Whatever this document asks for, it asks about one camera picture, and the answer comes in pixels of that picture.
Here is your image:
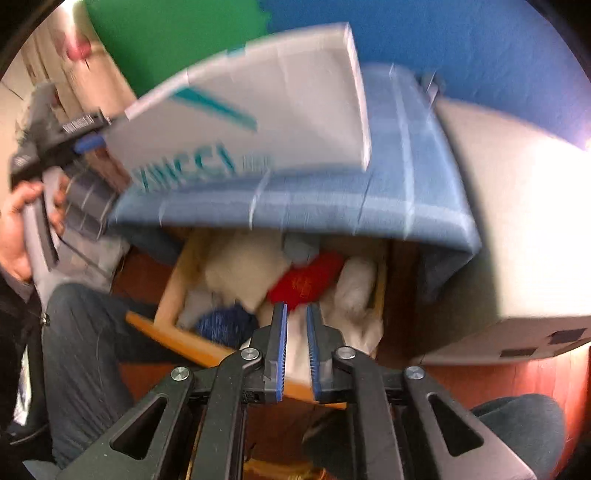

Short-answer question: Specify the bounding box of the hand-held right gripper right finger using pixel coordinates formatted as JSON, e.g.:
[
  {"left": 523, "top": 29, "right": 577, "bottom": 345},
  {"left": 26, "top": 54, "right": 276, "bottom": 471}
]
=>
[{"left": 305, "top": 302, "right": 539, "bottom": 480}]

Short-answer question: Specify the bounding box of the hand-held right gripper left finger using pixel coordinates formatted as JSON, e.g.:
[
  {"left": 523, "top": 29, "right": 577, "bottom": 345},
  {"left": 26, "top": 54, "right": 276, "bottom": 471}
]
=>
[{"left": 55, "top": 302, "right": 289, "bottom": 480}]

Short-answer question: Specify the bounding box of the dark blue garment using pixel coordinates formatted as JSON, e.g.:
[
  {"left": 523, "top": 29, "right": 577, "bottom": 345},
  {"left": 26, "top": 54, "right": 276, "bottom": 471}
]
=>
[{"left": 194, "top": 302, "right": 259, "bottom": 347}]

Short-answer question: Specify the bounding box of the red underwear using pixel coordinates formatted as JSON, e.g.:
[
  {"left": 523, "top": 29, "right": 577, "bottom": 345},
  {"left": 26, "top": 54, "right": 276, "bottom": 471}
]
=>
[{"left": 268, "top": 253, "right": 347, "bottom": 310}]

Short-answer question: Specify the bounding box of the wooden drawer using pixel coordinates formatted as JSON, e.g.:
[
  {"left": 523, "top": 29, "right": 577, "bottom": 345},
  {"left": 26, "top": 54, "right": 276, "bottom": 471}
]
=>
[{"left": 124, "top": 228, "right": 389, "bottom": 409}]

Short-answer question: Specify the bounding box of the white shoe box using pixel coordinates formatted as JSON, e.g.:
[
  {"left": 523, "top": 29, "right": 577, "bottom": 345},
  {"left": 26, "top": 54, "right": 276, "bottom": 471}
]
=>
[{"left": 105, "top": 22, "right": 372, "bottom": 195}]

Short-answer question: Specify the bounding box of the person's left forearm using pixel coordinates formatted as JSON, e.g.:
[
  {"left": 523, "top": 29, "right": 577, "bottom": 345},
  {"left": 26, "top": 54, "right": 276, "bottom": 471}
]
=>
[{"left": 0, "top": 267, "right": 48, "bottom": 352}]

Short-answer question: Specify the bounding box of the person's left hand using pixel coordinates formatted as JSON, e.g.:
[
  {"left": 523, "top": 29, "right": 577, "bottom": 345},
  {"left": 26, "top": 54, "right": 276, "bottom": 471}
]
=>
[{"left": 0, "top": 178, "right": 70, "bottom": 282}]

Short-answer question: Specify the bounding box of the floral beige curtain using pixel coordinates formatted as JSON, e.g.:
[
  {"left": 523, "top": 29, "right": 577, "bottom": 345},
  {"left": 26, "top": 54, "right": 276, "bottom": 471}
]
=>
[{"left": 18, "top": 9, "right": 139, "bottom": 121}]

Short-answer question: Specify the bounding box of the grey checked bedding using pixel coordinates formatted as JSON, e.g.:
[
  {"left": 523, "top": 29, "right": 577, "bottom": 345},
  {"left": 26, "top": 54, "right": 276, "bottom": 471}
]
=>
[{"left": 60, "top": 171, "right": 122, "bottom": 241}]

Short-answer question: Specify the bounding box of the green foam mat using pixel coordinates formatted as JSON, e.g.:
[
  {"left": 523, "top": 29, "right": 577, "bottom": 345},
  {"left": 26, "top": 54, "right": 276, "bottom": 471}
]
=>
[{"left": 85, "top": 0, "right": 273, "bottom": 100}]

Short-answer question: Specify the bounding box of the blue checked cloth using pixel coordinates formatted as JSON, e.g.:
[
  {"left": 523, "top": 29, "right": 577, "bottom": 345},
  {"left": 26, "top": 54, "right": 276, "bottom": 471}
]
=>
[{"left": 108, "top": 65, "right": 483, "bottom": 301}]

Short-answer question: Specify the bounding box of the person's left leg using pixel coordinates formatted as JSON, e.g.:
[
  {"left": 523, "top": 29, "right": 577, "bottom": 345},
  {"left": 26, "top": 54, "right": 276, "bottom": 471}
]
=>
[{"left": 41, "top": 282, "right": 232, "bottom": 469}]

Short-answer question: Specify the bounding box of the person's leg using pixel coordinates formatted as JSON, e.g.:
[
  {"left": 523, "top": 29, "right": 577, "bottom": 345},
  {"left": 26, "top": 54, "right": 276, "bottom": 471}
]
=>
[
  {"left": 468, "top": 393, "right": 568, "bottom": 480},
  {"left": 41, "top": 282, "right": 232, "bottom": 469}
]

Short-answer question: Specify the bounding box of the person's right leg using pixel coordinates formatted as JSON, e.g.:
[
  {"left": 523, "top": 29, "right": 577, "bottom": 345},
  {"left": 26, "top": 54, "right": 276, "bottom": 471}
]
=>
[{"left": 468, "top": 393, "right": 568, "bottom": 480}]

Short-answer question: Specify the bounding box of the large grey box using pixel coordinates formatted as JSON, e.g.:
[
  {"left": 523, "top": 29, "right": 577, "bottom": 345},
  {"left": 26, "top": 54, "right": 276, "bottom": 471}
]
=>
[{"left": 411, "top": 97, "right": 591, "bottom": 367}]

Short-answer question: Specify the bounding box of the blue foam mat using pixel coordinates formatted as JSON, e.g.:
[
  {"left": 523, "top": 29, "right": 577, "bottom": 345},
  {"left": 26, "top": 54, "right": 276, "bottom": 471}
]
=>
[{"left": 259, "top": 0, "right": 591, "bottom": 151}]

